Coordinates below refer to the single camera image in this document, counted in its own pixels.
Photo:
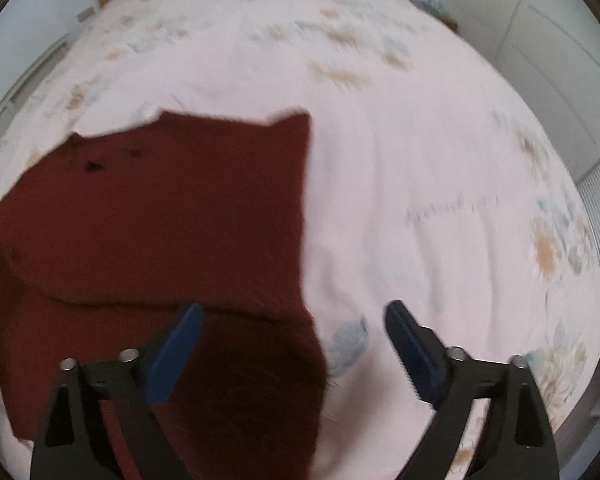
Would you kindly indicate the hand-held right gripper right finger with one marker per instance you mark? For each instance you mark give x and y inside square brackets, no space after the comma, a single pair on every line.
[410,355]

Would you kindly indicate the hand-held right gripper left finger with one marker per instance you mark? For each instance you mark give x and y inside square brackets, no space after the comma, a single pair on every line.
[172,355]

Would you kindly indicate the dark red towel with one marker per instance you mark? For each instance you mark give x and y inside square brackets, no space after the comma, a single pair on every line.
[155,210]

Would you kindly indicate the bed with floral cover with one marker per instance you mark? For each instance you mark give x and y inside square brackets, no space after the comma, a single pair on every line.
[405,160]

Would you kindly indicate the white panelled wardrobe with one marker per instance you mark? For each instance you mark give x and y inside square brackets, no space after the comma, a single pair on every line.
[530,35]

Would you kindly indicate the beige wall socket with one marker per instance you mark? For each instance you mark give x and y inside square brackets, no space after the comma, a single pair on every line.
[85,13]

